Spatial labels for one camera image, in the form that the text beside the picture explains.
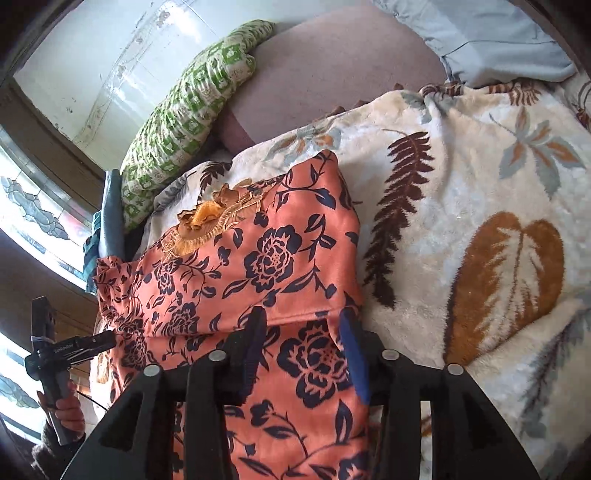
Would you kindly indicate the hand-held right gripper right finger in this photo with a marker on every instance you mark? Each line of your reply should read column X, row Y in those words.
column 356, row 364

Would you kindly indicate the person's left hand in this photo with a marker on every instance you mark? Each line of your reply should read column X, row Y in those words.
column 69, row 410

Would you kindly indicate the light blue pillow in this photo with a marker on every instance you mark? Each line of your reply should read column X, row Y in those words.
column 485, row 37

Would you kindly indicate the stained glass window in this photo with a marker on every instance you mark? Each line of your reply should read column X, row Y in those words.
column 32, row 207

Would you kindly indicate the leaf printed fleece blanket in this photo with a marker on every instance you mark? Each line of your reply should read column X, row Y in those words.
column 461, row 161

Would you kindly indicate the mauve cushion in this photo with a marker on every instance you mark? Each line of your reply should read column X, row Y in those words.
column 323, row 69

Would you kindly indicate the green patterned pillow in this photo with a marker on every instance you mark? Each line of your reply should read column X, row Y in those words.
column 184, row 115

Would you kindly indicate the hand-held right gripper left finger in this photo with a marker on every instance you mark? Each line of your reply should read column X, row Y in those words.
column 251, row 355

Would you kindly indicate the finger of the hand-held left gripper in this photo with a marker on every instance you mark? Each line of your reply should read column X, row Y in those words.
column 97, row 344

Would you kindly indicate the orange floral garment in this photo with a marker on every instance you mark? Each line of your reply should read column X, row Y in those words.
column 277, row 258

